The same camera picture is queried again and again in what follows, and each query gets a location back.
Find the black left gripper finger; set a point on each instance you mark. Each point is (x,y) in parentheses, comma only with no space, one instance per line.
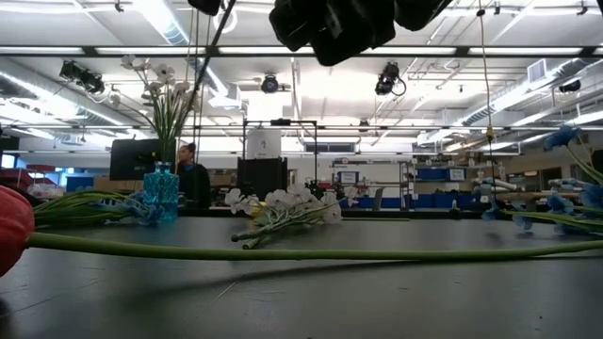
(206,5)

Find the white artificial flower bunch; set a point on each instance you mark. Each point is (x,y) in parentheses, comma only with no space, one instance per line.
(282,198)
(165,117)

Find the yellow artificial tulip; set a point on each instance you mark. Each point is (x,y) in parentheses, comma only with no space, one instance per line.
(256,210)

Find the blue artificial flower bunch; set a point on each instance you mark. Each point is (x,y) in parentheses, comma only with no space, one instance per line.
(94,207)
(565,220)

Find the red artificial tulip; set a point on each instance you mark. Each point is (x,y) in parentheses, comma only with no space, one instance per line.
(14,226)

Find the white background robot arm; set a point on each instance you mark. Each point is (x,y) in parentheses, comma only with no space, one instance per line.
(565,182)
(494,183)

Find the teal cut-glass vase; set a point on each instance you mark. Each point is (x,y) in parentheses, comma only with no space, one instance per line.
(161,193)

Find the black ceiling-mounted device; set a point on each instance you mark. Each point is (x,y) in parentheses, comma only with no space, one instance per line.
(82,75)

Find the white framed sign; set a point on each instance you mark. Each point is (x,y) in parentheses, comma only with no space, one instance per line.
(348,178)

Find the blue labelled shelf bin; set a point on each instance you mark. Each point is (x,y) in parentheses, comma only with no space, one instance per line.
(433,174)

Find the black monitor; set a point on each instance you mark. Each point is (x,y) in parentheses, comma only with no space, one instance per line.
(132,160)

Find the person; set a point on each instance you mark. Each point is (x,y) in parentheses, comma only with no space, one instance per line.
(193,181)

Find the black screen panel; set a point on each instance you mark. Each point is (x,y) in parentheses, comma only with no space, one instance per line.
(261,176)

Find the brown cardboard box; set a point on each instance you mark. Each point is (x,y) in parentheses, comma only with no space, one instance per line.
(118,183)

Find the blue storage bin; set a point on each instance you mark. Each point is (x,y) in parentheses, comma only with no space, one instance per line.
(79,183)

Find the wooden background table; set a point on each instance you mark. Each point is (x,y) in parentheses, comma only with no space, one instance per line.
(532,194)

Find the round black ceiling camera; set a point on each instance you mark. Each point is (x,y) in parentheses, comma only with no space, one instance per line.
(269,85)

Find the black metal frame rig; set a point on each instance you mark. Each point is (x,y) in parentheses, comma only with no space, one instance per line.
(280,122)

